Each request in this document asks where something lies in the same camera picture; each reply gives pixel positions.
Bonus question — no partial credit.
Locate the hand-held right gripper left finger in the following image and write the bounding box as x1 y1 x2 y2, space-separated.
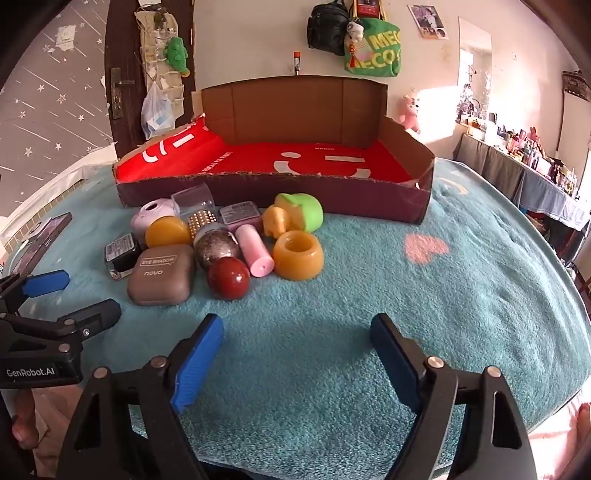
55 314 225 480

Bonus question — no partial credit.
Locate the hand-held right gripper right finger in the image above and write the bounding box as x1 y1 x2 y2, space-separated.
369 313 541 480

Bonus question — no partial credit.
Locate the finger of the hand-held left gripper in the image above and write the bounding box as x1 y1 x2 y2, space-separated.
46 298 122 354
0 270 71 315

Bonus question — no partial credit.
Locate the black nail polish bottle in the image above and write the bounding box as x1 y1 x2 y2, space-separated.
104 233 143 280

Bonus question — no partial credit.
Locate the brown eye shadow case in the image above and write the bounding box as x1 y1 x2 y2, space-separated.
127 244 197 305

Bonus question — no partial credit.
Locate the dark red ball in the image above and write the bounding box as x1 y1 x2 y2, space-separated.
208 257 251 301

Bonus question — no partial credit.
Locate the amber round jar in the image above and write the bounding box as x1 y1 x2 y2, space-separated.
272 231 324 281
145 217 192 248

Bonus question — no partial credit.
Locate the lilac round case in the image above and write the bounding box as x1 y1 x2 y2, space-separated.
130 199 181 237

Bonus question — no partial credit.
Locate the glitter ball clear dome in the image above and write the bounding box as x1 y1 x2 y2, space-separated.
193 223 242 271

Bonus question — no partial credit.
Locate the pink tube with label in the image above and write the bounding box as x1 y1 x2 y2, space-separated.
219 202 275 278

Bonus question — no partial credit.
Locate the gold studded case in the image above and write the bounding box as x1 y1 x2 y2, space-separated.
187 210 218 241

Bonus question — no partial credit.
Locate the clear plastic cup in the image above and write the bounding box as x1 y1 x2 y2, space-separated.
171 182 217 217

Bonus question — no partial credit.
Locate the green yellow toy figure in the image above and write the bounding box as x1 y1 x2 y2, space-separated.
262 192 324 239

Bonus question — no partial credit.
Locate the brown cardboard box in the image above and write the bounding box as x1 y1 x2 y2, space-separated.
113 76 435 225

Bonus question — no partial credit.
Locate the person's left hand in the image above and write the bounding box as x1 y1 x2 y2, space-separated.
11 388 42 450

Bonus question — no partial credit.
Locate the black smartphone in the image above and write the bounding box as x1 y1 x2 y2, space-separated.
4 212 73 278

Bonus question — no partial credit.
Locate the pink bed sheet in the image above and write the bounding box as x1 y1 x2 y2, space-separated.
526 392 591 480

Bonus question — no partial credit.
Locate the person's foot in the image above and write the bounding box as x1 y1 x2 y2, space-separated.
576 401 591 446

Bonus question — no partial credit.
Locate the clear plastic bag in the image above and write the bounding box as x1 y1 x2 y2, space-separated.
140 83 177 140

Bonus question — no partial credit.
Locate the grey draped side table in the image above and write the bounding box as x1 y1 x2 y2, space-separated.
452 134 591 232

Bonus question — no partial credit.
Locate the dark brown door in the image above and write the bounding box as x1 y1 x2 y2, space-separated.
104 0 197 160

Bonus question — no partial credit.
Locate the pink plush toy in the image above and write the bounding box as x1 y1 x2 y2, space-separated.
398 93 422 134

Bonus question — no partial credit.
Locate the row of cosmetic bottles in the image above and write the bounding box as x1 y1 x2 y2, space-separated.
466 111 583 195

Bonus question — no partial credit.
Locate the beige hanging organizer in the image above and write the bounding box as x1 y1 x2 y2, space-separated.
135 4 185 139

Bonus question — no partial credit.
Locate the green plush toy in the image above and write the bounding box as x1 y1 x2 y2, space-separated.
165 37 192 77

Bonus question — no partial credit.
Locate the green tote bag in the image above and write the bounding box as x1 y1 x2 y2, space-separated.
344 16 402 78

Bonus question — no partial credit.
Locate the black backpack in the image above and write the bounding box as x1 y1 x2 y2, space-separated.
307 0 350 52

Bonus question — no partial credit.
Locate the brass door handle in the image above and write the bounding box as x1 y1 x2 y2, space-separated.
110 68 134 120

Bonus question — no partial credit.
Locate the white wall sticker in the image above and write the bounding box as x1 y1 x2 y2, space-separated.
53 23 77 49

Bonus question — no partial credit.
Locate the wall mirror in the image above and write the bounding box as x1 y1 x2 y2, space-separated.
457 17 492 125

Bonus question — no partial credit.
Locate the dark patterned wall hanging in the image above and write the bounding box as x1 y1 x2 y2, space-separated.
562 70 591 102

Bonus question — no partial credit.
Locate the wall photo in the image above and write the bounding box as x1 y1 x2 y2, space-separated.
407 4 448 41

